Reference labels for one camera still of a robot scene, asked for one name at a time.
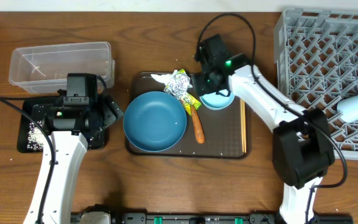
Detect wooden chopstick left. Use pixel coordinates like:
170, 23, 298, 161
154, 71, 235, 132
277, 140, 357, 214
239, 98, 246, 153

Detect wooden chopstick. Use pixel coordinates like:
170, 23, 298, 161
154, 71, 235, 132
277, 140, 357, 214
239, 98, 246, 153
241, 98, 248, 154

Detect wooden chopstick right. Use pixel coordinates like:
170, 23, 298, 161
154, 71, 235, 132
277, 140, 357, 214
241, 98, 248, 154

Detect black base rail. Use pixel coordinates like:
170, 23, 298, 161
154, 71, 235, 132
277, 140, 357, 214
70, 203, 354, 224

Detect crumpled white tissue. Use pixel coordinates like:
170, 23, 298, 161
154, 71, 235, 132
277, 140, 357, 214
150, 74, 174, 86

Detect grey dishwasher rack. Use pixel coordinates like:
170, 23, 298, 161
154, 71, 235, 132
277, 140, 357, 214
274, 8, 358, 161

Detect clear plastic bin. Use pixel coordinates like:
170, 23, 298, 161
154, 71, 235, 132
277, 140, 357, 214
9, 42, 115, 94

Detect orange carrot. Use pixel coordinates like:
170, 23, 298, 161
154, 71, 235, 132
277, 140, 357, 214
190, 105, 205, 144

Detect black plastic tray bin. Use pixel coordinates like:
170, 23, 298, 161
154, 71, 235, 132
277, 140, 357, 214
17, 96, 106, 153

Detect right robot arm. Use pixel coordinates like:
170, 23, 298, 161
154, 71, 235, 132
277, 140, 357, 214
193, 52, 335, 223

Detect large blue plate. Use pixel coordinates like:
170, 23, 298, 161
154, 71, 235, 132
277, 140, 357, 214
123, 91, 187, 152

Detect small light blue saucer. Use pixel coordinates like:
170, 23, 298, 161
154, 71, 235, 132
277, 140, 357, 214
200, 90, 235, 110

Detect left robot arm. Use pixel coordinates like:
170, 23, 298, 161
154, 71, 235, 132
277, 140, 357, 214
24, 131, 111, 223

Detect pile of white rice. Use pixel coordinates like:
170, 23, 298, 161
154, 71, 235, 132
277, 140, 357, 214
27, 105, 46, 152

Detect light blue cup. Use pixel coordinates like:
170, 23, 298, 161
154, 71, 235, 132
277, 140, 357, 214
337, 95, 358, 123

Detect brown serving tray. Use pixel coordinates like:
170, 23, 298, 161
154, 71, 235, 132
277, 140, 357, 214
126, 72, 249, 159

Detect crumpled aluminium foil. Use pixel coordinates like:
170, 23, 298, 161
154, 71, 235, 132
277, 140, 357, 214
165, 69, 193, 100

